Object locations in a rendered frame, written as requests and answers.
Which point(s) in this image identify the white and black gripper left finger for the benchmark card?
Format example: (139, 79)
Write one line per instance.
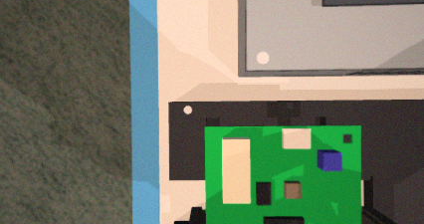
(197, 215)

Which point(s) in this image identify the green circuit board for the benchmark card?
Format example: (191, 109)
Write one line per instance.
(283, 174)

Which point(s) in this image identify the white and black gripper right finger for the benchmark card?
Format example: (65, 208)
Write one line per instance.
(371, 216)

